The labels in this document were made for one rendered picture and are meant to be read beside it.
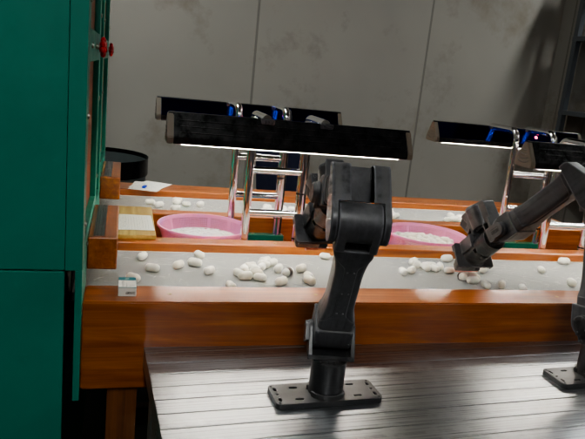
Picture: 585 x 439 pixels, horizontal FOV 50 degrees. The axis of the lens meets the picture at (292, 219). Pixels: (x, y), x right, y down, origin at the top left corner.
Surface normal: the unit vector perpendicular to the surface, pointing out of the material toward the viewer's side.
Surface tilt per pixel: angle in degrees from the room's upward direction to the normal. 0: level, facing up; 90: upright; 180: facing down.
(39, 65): 90
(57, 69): 90
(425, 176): 90
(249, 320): 90
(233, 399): 0
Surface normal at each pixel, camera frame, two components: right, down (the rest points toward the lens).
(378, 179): 0.11, -0.44
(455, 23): 0.30, 0.25
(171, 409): 0.10, -0.97
